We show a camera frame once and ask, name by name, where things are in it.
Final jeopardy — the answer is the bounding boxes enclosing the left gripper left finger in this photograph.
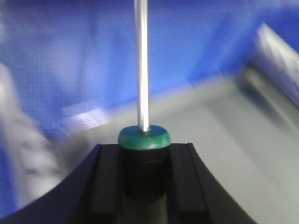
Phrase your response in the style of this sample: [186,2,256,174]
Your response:
[0,144,122,224]

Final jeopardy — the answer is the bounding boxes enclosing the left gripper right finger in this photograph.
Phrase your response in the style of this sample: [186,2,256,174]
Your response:
[167,143,255,224]

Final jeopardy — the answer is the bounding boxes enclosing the green black screwdriver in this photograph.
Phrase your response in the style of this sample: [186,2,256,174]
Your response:
[118,0,171,202]

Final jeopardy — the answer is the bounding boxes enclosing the large blue plastic bin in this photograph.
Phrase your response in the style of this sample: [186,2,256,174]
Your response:
[0,0,299,216]

